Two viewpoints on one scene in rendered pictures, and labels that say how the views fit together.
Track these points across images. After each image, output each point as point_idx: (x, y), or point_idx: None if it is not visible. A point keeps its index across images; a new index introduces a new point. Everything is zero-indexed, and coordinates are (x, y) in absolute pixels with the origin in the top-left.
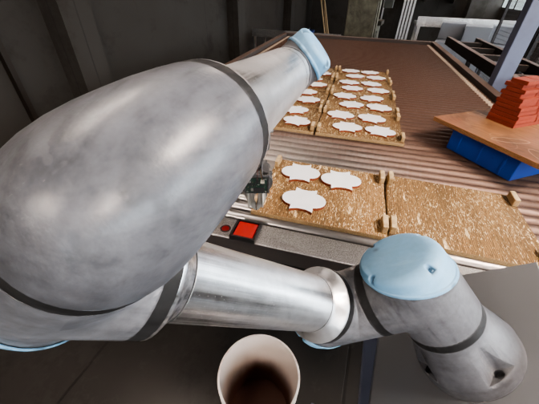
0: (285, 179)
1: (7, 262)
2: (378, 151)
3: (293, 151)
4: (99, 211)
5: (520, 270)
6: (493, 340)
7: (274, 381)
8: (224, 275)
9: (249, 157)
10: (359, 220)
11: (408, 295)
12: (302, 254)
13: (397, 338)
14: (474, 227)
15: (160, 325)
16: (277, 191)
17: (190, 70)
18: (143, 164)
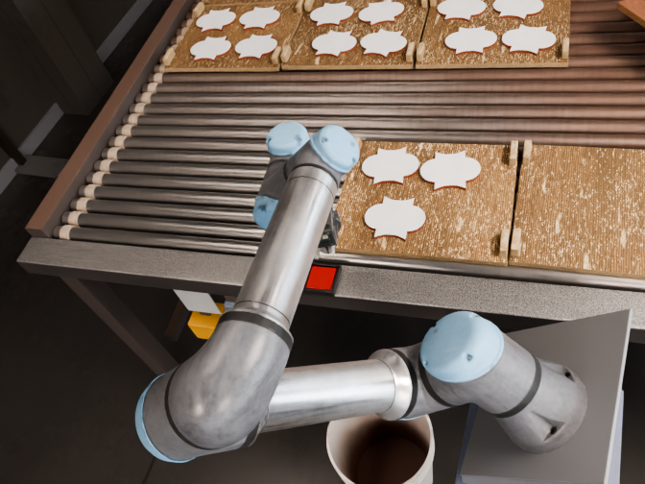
0: (369, 182)
1: (196, 439)
2: (522, 87)
3: (380, 114)
4: (226, 419)
5: (614, 318)
6: (544, 402)
7: (411, 439)
8: (288, 398)
9: (280, 365)
10: (471, 240)
11: (453, 378)
12: (395, 302)
13: None
14: (637, 226)
15: (253, 439)
16: (358, 206)
17: (242, 336)
18: (236, 398)
